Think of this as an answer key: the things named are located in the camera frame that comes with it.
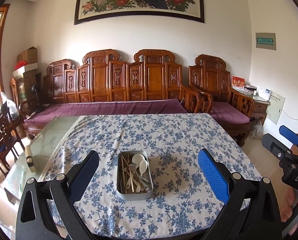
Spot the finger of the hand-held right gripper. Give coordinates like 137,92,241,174
261,133,293,160
279,125,298,147

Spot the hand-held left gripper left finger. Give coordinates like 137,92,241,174
15,150,100,240

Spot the wooden dining chair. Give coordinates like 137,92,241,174
0,120,25,180
0,102,26,153

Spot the long purple sofa cushion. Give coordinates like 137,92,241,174
24,99,189,125

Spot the grey wall panel box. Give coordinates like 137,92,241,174
255,32,276,52

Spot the white plastic bag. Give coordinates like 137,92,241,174
1,92,19,119

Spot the red printed box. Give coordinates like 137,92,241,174
231,75,246,90

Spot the white ceramic spoon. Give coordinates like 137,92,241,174
126,154,145,193
136,160,149,180

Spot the black desk lamp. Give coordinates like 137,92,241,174
30,84,48,113

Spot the wooden door frame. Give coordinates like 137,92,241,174
0,4,11,100

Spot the carved wooden armchair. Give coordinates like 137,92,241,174
188,54,256,147

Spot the carved wooden sofa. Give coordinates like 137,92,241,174
22,49,214,140

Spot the brown cardboard box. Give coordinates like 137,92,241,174
22,70,39,98

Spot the blue floral tablecloth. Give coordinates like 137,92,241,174
39,113,262,235

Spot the purple armchair cushion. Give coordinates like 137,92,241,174
209,101,251,125

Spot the metal tin box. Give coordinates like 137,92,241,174
117,150,154,201

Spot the white wall distribution box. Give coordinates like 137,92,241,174
266,91,286,125

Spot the carved wooden chair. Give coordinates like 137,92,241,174
10,76,23,110

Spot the white flat box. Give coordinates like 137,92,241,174
12,64,38,78

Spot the grey fuzzy bundle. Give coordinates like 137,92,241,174
247,119,264,140

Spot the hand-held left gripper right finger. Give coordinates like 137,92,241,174
198,149,282,240

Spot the wooden side table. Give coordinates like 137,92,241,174
249,90,271,125

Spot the wooden chopstick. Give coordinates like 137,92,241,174
129,170,137,193
121,156,126,188
122,154,133,178

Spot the framed peacock flower painting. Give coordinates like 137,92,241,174
74,0,205,25

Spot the white tabletop device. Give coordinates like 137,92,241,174
256,87,271,102

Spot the person's right hand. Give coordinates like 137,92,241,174
280,188,298,222

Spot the small cardboard box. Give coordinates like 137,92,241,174
17,47,38,64

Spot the metal spoon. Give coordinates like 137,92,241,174
129,162,138,180

